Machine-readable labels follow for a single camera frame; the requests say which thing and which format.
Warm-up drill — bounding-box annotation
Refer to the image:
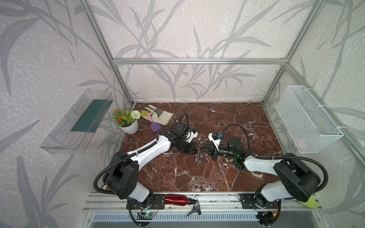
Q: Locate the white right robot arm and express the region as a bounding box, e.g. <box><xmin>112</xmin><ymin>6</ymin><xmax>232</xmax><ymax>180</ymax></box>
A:
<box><xmin>201</xmin><ymin>135</ymin><xmax>325</xmax><ymax>208</ymax></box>

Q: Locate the purple trowel pink handle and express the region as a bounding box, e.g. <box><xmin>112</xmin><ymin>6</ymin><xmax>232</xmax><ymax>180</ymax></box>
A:
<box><xmin>147</xmin><ymin>113</ymin><xmax>162</xmax><ymax>133</ymax></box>

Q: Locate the beige and grey garden glove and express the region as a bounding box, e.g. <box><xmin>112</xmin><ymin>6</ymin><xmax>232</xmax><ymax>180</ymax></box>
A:
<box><xmin>140</xmin><ymin>104</ymin><xmax>173</xmax><ymax>126</ymax></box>

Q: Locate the white ribbed plant pot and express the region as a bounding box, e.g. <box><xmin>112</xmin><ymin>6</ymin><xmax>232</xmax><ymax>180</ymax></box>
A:
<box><xmin>120</xmin><ymin>120</ymin><xmax>138</xmax><ymax>135</ymax></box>

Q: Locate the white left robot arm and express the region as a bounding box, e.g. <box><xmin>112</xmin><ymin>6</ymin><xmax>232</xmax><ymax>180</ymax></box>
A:
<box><xmin>93</xmin><ymin>121</ymin><xmax>198</xmax><ymax>204</ymax></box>

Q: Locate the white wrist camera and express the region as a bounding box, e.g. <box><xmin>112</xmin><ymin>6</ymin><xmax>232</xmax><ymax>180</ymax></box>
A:
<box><xmin>184</xmin><ymin>128</ymin><xmax>198</xmax><ymax>143</ymax></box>
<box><xmin>208</xmin><ymin>132</ymin><xmax>223</xmax><ymax>150</ymax></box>

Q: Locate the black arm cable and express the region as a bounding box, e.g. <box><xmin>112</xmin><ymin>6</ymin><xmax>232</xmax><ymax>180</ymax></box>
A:
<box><xmin>221</xmin><ymin>123</ymin><xmax>329</xmax><ymax>194</ymax></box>
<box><xmin>93</xmin><ymin>113</ymin><xmax>190</xmax><ymax>195</ymax></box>

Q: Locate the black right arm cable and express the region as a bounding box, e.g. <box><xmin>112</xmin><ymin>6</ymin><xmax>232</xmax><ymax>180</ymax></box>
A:
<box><xmin>221</xmin><ymin>123</ymin><xmax>329</xmax><ymax>194</ymax></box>

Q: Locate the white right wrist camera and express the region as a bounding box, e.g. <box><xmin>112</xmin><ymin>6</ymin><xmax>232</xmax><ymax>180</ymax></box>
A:
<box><xmin>208</xmin><ymin>132</ymin><xmax>223</xmax><ymax>150</ymax></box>

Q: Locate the artificial green plant with flowers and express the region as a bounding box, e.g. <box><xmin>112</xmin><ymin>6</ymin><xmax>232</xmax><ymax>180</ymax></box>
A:
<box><xmin>112</xmin><ymin>110</ymin><xmax>147</xmax><ymax>127</ymax></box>

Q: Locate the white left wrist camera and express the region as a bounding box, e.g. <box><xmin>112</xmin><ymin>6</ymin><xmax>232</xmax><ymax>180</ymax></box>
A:
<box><xmin>184</xmin><ymin>128</ymin><xmax>198</xmax><ymax>143</ymax></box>

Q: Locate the clear plastic wall tray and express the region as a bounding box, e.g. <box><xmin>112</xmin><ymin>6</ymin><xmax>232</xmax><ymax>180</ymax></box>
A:
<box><xmin>40</xmin><ymin>89</ymin><xmax>114</xmax><ymax>154</ymax></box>

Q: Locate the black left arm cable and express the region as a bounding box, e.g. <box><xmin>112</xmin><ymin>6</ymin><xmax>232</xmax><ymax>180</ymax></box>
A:
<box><xmin>93</xmin><ymin>113</ymin><xmax>190</xmax><ymax>195</ymax></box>

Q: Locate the white wire mesh basket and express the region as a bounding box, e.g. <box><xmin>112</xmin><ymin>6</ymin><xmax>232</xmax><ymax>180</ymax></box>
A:
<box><xmin>275</xmin><ymin>85</ymin><xmax>344</xmax><ymax>154</ymax></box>

